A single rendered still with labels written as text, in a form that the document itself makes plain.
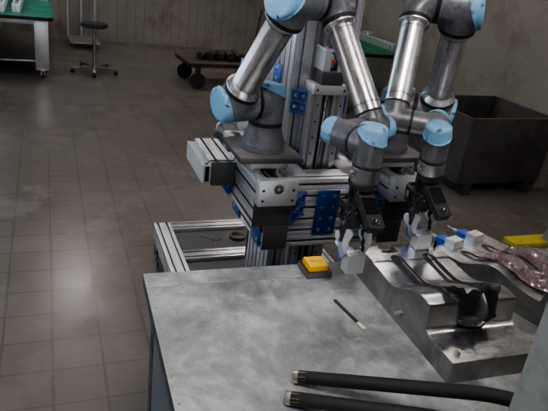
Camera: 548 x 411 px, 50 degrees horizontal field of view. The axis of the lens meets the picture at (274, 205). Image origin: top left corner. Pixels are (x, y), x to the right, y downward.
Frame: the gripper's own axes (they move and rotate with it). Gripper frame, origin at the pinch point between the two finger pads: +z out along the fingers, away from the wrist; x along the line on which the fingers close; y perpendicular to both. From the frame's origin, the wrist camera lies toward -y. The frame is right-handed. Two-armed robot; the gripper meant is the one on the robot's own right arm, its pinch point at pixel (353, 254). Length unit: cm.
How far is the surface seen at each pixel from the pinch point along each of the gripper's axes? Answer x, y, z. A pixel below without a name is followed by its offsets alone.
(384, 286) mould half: -10.1, -2.7, 9.2
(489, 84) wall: -327, 358, 27
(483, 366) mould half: -19.1, -35.6, 11.1
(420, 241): -27.5, 9.7, 2.7
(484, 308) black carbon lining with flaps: -29.4, -20.4, 6.2
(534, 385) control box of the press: 13, -75, -23
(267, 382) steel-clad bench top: 31.1, -27.6, 15.0
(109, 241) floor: 49, 189, 95
